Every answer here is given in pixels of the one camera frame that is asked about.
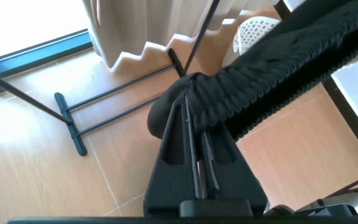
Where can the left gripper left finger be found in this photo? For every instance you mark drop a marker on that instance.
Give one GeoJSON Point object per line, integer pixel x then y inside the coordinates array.
{"type": "Point", "coordinates": [157, 186]}

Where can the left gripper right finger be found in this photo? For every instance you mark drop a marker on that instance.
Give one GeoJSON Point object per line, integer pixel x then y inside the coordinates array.
{"type": "Point", "coordinates": [238, 183]}

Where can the black clothes rack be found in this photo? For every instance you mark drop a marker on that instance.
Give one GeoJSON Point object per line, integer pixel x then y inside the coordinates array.
{"type": "Point", "coordinates": [70, 124]}

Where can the white laundry basket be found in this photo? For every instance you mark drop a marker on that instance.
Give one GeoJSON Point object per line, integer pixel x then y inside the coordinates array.
{"type": "Point", "coordinates": [253, 31]}

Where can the beige curtain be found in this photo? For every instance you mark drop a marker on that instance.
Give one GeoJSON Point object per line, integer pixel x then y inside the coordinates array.
{"type": "Point", "coordinates": [135, 25]}

